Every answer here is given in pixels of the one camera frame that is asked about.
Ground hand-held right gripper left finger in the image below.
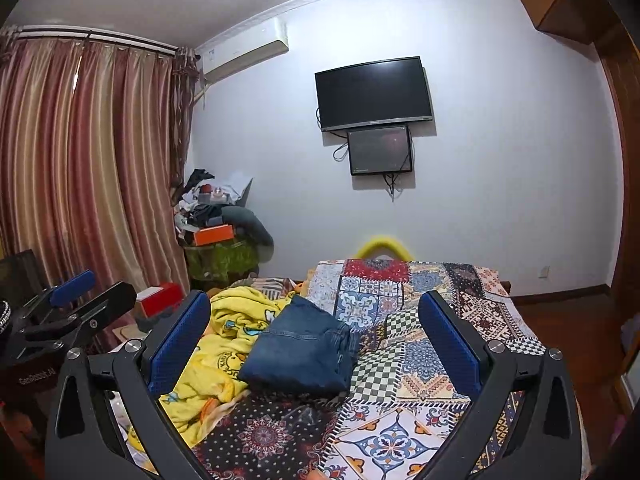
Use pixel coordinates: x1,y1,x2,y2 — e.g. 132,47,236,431
44,289,212,480

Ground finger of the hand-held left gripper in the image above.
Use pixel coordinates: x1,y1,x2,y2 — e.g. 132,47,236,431
17,269,99,322
22,281,137,357

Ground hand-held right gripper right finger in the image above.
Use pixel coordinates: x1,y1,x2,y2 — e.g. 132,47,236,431
414,289,586,480

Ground blue denim jeans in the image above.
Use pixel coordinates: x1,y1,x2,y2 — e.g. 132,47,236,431
237,294,362,397

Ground yellow cartoon print blanket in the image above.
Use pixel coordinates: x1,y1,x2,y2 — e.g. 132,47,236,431
120,280,297,452

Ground red and white box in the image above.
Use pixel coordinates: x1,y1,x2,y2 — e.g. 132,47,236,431
135,282,184,319

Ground patchwork printed bedspread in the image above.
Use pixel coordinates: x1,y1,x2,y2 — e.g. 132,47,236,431
190,257,549,480

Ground green table cloth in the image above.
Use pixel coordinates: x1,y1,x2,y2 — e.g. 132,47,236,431
182,240,262,287

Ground orange box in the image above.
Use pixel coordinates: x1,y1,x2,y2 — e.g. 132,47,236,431
193,223,235,247

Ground yellow hoop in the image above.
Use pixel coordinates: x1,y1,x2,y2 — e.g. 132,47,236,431
356,237,412,262

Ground striped pink curtain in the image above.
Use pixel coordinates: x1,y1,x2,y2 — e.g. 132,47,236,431
0,25,202,313

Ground pile of clutter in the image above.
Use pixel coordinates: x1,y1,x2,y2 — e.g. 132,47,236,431
172,167,254,241

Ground white air conditioner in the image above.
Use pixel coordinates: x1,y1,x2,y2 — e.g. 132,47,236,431
199,16,290,87

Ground small black wall monitor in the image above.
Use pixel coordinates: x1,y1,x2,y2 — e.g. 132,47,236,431
347,125,414,177

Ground black looped cable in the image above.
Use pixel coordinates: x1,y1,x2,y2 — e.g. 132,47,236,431
315,106,352,164

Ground white curtain rail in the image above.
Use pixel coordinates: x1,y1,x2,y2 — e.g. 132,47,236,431
7,26,182,54

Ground black wall television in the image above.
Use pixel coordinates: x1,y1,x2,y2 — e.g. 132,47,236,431
314,56,434,133

